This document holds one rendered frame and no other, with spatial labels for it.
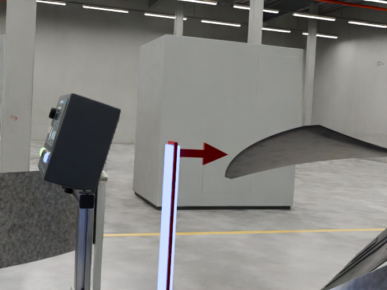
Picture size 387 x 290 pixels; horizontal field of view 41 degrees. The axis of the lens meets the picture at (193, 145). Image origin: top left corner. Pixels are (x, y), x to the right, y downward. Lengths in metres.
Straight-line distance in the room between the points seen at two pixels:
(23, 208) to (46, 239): 0.20
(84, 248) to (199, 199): 5.88
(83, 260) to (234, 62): 6.06
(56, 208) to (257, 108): 5.00
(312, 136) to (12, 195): 1.89
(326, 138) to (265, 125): 6.68
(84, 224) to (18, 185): 1.26
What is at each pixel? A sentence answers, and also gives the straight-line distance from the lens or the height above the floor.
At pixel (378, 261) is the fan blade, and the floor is 1.03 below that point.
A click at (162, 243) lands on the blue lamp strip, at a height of 1.08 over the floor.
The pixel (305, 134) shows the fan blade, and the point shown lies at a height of 1.21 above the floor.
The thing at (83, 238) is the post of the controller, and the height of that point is 0.96.
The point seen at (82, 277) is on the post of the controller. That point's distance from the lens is 1.11.
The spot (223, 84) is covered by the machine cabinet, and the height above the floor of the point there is 1.68.
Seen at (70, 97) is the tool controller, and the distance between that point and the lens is 1.10.
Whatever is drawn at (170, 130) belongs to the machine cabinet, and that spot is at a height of 1.04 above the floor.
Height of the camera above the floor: 1.22
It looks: 3 degrees down
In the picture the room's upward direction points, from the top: 3 degrees clockwise
